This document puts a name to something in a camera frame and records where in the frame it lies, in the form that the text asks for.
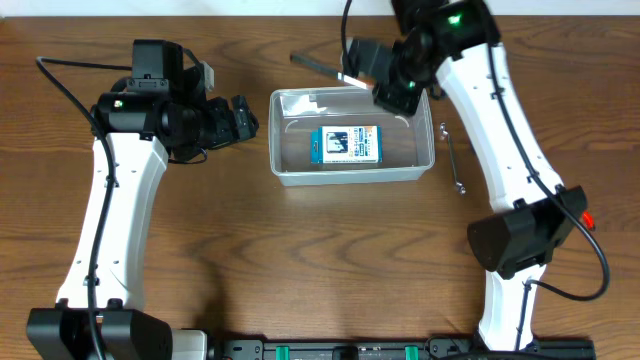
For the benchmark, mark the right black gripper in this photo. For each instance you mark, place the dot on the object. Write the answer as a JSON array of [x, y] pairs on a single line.
[[386, 95]]

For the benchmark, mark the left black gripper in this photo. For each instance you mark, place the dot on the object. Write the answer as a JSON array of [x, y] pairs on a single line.
[[220, 134]]

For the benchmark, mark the small black-handled hammer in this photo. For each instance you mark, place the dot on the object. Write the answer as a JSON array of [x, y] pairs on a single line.
[[328, 71]]

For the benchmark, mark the white blue cardboard box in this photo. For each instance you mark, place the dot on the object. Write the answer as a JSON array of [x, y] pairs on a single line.
[[346, 145]]

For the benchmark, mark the clear plastic container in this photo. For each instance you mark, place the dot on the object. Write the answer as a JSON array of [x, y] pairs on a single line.
[[407, 141]]

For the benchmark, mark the small silver wrench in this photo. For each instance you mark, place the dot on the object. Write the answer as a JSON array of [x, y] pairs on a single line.
[[446, 136]]

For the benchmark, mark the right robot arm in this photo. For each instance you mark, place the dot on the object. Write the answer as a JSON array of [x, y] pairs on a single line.
[[454, 49]]

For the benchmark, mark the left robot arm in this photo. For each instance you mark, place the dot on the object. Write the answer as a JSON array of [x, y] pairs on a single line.
[[159, 113]]

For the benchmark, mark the red-handled pliers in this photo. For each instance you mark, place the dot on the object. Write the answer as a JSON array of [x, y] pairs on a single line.
[[588, 220]]

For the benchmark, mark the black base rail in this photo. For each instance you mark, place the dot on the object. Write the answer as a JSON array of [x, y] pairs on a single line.
[[435, 348]]

